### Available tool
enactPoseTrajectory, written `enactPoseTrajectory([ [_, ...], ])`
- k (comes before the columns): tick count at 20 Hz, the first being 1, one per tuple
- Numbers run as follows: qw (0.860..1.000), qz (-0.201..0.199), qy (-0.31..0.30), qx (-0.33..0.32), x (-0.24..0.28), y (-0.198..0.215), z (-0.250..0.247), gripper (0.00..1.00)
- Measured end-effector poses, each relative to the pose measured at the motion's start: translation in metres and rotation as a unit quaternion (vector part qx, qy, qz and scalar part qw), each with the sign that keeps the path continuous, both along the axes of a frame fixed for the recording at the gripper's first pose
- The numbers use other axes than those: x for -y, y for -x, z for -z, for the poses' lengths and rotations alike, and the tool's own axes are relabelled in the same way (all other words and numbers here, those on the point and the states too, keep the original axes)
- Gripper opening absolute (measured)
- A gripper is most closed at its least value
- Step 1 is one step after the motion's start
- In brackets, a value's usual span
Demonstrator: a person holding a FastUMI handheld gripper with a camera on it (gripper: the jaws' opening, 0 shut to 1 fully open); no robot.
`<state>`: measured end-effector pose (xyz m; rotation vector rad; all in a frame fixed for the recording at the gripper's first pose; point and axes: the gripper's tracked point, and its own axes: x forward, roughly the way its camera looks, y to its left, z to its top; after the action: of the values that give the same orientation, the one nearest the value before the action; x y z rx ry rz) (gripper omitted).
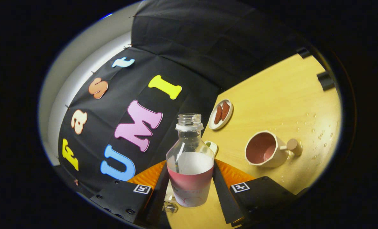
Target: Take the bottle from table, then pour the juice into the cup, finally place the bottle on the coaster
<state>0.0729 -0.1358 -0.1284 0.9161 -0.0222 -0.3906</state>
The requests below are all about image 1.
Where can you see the white round plate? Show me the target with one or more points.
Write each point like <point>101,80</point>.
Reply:
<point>229,119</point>

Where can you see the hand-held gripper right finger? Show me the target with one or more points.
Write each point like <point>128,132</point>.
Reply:
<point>222,197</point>

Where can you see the white divided seed dish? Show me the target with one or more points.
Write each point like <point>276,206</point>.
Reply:
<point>213,148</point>

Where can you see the black clamp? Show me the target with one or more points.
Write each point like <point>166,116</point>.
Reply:
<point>326,81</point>
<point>304,52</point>

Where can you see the small glass jar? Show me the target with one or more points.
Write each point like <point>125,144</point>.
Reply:
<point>170,207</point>

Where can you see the wooden table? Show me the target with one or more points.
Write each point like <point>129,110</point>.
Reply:
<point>271,105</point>

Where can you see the red sausage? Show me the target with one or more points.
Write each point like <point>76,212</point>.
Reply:
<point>218,115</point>
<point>225,110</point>

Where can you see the clear juice bottle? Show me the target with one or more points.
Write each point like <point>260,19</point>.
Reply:
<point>190,165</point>

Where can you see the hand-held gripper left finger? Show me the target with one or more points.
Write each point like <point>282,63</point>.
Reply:
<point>158,200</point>

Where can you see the black backdrop cloth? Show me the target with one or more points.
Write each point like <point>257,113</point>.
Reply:
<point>192,47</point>

